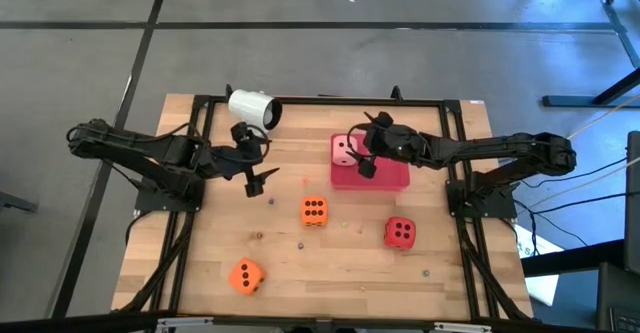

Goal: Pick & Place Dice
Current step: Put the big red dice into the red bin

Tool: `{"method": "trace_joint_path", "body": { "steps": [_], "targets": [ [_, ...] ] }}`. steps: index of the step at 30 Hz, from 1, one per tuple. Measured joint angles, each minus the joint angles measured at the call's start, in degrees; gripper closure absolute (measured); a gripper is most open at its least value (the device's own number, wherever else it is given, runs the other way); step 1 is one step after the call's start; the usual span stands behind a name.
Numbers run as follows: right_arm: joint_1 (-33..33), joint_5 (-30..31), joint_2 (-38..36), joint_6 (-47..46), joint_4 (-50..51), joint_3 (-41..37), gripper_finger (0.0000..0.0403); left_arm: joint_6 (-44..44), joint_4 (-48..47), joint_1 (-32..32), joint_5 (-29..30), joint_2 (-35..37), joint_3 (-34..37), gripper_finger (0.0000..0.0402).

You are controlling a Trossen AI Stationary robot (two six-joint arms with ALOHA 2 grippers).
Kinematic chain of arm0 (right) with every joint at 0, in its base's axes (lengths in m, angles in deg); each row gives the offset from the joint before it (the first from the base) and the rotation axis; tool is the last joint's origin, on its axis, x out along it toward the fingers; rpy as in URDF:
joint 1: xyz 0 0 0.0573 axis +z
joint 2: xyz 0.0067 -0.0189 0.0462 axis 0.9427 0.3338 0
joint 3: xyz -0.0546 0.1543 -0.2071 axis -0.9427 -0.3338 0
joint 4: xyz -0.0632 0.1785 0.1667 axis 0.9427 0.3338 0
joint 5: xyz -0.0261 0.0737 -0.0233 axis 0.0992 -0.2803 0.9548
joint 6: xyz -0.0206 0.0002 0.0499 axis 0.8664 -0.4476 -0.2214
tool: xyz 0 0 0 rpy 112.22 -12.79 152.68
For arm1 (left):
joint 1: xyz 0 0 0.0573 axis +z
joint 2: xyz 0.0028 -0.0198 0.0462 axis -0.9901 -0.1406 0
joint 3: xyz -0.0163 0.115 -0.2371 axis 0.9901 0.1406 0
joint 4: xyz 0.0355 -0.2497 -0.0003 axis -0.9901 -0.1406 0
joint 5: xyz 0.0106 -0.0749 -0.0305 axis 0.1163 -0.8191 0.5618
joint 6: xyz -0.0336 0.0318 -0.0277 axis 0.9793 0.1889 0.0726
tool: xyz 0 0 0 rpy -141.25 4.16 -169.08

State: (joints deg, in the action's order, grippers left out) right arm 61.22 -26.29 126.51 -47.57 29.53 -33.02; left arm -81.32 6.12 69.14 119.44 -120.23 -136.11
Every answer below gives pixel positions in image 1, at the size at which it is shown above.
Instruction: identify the pale yellow floor cable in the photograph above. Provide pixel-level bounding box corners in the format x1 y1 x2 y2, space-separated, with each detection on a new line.
567 92 640 142

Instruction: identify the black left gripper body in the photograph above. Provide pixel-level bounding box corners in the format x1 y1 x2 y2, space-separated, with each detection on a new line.
209 140 266 182

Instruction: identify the black floor stand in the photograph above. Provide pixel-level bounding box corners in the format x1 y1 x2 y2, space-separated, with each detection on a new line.
542 0 640 109

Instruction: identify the black box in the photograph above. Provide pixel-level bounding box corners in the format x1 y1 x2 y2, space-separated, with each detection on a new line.
595 261 640 333

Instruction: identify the light pink foam die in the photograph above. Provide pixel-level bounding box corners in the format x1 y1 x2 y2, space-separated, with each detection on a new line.
331 134 360 168

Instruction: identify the orange foam die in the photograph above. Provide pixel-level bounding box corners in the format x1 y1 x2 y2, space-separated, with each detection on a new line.
300 194 330 228
228 257 267 295

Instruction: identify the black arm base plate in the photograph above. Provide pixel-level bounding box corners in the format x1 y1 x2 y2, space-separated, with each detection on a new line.
446 178 519 219
133 171 206 213

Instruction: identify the white cylindrical projector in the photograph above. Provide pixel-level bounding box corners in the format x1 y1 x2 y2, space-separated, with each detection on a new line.
227 88 284 132

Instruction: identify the red foam die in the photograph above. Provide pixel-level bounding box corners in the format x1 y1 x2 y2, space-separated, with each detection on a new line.
383 216 418 251

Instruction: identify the black beam with silver brackets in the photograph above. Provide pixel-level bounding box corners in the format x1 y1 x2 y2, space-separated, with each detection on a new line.
0 311 640 333

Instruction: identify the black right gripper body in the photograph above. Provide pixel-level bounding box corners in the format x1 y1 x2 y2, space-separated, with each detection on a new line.
367 122 431 168

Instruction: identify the thick black right gripper cable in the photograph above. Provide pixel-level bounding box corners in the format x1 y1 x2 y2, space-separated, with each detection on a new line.
346 122 374 163

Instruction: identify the black desk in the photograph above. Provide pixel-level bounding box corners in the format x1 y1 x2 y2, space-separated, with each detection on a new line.
519 237 640 278

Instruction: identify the pink translucent plastic tray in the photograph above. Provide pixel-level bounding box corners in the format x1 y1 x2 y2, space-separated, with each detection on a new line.
329 132 412 192

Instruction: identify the black floor cable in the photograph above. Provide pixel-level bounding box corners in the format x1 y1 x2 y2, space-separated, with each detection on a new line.
514 156 629 190
512 190 640 215

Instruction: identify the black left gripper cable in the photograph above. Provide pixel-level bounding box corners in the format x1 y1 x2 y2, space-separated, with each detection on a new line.
244 124 273 164

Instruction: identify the black upright panel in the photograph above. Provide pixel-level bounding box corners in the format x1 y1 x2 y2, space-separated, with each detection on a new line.
624 130 640 274

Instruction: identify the black aluminium table frame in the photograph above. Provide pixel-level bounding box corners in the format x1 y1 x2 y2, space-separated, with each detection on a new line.
112 85 536 324

